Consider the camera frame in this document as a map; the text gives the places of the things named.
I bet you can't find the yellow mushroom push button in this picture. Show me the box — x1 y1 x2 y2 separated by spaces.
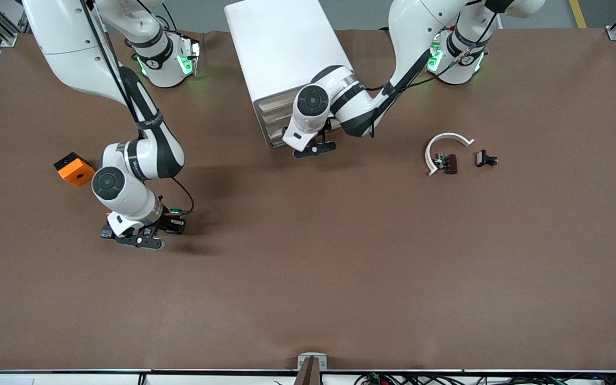
99 212 117 240

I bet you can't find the brown terminal block component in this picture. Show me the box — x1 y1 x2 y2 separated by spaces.
434 152 459 175

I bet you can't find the brown table cover mat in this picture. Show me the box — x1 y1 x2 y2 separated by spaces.
0 28 616 372

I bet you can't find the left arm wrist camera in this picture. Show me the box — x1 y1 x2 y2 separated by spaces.
292 138 337 159

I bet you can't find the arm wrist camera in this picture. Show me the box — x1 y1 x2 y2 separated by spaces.
115 231 165 251
292 138 337 159

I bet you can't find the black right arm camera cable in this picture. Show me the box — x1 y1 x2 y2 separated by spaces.
80 0 195 215

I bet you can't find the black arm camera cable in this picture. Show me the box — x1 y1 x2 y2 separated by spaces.
364 11 501 138
80 0 195 215

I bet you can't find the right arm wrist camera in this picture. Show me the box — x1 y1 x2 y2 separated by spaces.
115 231 165 251

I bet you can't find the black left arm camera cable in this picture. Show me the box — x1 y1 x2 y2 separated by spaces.
364 11 501 138

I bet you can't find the orange black button enclosure box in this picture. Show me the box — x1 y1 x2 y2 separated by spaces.
53 152 96 188

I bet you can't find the white curved plastic bracket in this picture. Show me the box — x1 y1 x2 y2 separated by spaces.
425 132 475 176

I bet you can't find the black right base cable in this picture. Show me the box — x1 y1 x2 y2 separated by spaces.
159 3 179 34

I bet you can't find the white table edge rail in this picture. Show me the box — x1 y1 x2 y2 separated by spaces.
0 368 616 385

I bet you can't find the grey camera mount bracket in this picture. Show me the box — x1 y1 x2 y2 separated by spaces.
293 352 328 385

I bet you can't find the tangled black cable bundle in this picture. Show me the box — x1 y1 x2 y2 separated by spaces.
353 373 616 385

